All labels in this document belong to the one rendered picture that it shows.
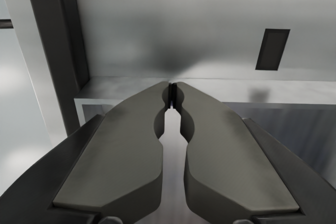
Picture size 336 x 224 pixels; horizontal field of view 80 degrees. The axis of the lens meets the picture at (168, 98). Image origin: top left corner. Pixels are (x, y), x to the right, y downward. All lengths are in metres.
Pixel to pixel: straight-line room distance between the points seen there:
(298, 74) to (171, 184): 0.16
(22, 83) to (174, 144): 1.26
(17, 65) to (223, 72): 1.27
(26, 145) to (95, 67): 1.54
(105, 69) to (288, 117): 0.15
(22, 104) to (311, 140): 1.42
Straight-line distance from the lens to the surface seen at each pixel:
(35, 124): 1.53
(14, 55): 1.34
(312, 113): 0.21
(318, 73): 0.19
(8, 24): 1.18
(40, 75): 0.18
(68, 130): 0.17
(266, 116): 0.19
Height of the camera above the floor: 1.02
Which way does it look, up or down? 61 degrees down
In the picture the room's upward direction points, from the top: 179 degrees counter-clockwise
